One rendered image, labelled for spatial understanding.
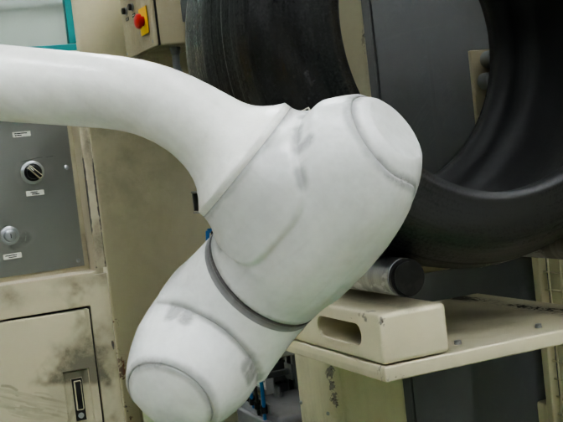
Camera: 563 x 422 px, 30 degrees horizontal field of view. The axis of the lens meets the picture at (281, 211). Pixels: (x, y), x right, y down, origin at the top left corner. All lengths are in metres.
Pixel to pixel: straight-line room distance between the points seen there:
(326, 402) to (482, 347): 0.41
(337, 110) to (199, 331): 0.19
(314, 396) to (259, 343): 0.87
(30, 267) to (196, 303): 1.04
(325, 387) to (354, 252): 0.90
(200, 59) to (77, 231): 0.61
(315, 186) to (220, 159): 0.07
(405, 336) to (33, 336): 0.75
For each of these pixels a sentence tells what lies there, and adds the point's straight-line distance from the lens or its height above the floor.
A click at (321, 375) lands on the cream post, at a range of 1.62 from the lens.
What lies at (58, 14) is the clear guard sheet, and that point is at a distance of 1.83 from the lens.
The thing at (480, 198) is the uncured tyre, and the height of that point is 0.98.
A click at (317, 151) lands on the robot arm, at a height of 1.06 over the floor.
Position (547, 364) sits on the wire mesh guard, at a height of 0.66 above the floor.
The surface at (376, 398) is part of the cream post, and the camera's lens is 1.64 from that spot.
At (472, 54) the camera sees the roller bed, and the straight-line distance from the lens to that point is 1.86.
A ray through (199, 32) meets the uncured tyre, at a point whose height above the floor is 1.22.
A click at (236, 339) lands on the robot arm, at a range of 0.79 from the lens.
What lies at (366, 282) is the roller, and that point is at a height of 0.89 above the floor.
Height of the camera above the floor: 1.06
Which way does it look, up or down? 3 degrees down
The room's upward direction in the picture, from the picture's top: 7 degrees counter-clockwise
